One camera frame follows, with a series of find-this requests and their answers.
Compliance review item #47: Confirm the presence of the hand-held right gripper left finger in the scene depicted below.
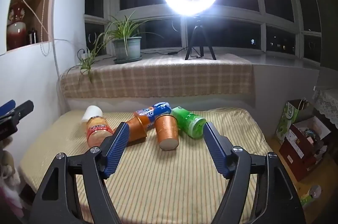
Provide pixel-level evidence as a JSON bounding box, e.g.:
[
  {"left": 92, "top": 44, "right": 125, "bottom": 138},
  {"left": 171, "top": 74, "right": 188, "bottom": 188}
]
[{"left": 30, "top": 122, "right": 130, "bottom": 224}]

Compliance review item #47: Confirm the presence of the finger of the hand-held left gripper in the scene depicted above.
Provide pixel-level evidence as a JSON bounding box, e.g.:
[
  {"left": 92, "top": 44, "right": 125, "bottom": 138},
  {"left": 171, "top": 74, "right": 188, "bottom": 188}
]
[
  {"left": 7, "top": 100, "right": 34, "bottom": 120},
  {"left": 0, "top": 100, "right": 16, "bottom": 116}
]

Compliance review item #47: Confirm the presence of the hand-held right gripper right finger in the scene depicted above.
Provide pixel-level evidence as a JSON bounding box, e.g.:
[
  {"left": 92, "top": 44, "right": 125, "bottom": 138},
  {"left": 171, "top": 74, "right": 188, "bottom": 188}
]
[{"left": 204, "top": 122, "right": 307, "bottom": 224}]

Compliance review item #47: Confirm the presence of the orange paper cup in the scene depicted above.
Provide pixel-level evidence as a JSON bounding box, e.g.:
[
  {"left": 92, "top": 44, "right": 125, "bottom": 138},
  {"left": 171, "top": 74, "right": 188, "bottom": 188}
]
[
  {"left": 154, "top": 114, "right": 180, "bottom": 151},
  {"left": 124, "top": 111, "right": 155, "bottom": 147}
]

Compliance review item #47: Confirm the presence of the white-lidded plastic jar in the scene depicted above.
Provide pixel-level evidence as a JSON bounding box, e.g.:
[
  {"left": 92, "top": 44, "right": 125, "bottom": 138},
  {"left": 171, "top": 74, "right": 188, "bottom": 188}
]
[{"left": 81, "top": 105, "right": 114, "bottom": 148}]

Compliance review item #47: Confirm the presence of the green snack tube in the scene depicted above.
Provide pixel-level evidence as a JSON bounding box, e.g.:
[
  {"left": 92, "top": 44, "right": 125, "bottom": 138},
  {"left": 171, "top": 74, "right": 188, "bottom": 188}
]
[{"left": 170, "top": 106, "right": 207, "bottom": 139}]

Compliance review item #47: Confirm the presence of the yellow striped mat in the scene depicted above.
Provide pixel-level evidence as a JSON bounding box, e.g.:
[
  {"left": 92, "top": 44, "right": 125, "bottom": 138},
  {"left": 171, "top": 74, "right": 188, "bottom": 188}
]
[{"left": 18, "top": 107, "right": 274, "bottom": 224}]

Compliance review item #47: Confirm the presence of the pink fluffy cloth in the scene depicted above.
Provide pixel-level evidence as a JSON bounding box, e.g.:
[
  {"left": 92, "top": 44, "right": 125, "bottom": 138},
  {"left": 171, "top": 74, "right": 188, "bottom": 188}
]
[{"left": 0, "top": 142, "right": 24, "bottom": 216}]

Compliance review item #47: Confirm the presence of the blue snack tube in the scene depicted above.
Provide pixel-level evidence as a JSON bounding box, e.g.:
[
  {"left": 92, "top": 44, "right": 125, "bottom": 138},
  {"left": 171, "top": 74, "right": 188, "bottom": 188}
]
[{"left": 134, "top": 102, "right": 173, "bottom": 132}]

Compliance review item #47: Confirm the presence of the dark small bottle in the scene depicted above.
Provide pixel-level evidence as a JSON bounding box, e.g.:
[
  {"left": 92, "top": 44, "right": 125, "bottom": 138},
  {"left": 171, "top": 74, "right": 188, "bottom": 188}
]
[{"left": 27, "top": 27, "right": 38, "bottom": 45}]

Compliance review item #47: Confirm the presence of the red and white vase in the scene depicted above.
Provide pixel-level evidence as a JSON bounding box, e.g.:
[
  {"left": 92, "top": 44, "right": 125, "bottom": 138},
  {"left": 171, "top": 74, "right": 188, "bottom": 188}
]
[{"left": 7, "top": 1, "right": 27, "bottom": 50}]

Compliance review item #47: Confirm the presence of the green tissue pack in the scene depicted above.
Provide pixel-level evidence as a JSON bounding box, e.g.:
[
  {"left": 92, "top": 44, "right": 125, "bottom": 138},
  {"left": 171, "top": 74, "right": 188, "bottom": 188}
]
[{"left": 276, "top": 100, "right": 301, "bottom": 144}]

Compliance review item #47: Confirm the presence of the red cardboard box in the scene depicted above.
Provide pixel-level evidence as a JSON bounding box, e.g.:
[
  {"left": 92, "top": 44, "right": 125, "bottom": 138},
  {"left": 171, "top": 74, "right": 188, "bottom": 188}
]
[{"left": 278, "top": 115, "right": 332, "bottom": 183}]

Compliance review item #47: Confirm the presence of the beige checked cloth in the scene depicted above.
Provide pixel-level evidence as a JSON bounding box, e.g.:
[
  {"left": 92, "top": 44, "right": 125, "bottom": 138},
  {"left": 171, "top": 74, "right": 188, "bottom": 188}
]
[{"left": 59, "top": 53, "right": 256, "bottom": 99}]

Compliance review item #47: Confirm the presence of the green plant saucer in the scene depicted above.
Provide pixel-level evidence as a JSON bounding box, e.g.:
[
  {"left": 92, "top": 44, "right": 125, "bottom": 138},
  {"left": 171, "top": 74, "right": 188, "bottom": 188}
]
[{"left": 113, "top": 55, "right": 143, "bottom": 64}]

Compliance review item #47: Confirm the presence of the potted spider plant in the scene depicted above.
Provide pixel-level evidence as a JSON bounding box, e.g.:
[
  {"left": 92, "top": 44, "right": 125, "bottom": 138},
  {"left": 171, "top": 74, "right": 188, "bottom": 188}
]
[{"left": 66, "top": 11, "right": 165, "bottom": 82}]

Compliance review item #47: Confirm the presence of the black tripod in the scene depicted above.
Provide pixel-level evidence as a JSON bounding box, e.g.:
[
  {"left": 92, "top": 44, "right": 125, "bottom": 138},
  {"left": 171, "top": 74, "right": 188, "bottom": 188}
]
[{"left": 184, "top": 15, "right": 217, "bottom": 61}]

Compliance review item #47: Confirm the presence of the white lace cloth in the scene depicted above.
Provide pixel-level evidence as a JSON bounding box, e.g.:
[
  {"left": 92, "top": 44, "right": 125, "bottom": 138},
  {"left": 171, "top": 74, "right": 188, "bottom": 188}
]
[{"left": 312, "top": 87, "right": 338, "bottom": 127}]

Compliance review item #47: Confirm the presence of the white cable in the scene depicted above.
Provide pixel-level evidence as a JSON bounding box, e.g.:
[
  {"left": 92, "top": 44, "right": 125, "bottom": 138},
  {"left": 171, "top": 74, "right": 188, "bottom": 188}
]
[{"left": 16, "top": 0, "right": 80, "bottom": 79}]

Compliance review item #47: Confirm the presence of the black power cable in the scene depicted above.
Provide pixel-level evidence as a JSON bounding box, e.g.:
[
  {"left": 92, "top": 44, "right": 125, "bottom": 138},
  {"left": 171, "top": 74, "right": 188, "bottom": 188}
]
[{"left": 140, "top": 48, "right": 191, "bottom": 56}]

